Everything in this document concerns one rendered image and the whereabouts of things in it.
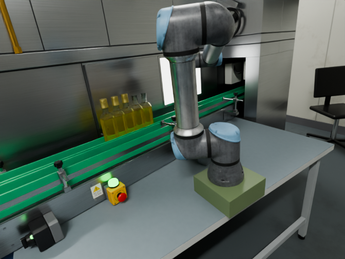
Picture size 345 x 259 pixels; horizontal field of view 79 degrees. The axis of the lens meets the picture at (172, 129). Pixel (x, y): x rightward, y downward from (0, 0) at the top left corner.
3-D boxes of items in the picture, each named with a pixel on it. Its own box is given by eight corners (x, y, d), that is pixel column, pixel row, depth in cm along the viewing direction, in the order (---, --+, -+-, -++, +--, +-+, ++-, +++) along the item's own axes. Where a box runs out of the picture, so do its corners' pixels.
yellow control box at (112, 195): (119, 191, 99) (116, 178, 96) (128, 198, 93) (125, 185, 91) (106, 199, 94) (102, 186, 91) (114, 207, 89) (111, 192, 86)
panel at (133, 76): (199, 94, 173) (197, 50, 160) (202, 94, 171) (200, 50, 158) (97, 128, 117) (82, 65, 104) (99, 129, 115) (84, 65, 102)
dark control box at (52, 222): (58, 227, 81) (52, 210, 78) (65, 238, 76) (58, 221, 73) (34, 240, 76) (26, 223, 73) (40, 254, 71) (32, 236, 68)
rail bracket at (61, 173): (71, 187, 84) (62, 158, 79) (78, 195, 79) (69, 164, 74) (61, 192, 81) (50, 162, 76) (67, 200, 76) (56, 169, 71)
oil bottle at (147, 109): (150, 134, 128) (145, 99, 120) (155, 136, 124) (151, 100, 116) (142, 137, 124) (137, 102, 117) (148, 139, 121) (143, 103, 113)
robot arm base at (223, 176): (252, 178, 85) (252, 158, 81) (221, 191, 80) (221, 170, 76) (228, 161, 98) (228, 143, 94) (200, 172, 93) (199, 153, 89)
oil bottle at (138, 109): (142, 137, 124) (136, 102, 117) (148, 139, 121) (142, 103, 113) (134, 140, 121) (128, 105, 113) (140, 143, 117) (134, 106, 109)
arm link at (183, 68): (211, 164, 81) (205, -1, 55) (173, 167, 82) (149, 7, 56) (208, 147, 91) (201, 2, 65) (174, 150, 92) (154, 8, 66)
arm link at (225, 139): (244, 162, 79) (245, 130, 74) (208, 165, 80) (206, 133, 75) (236, 147, 90) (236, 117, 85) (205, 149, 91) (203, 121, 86)
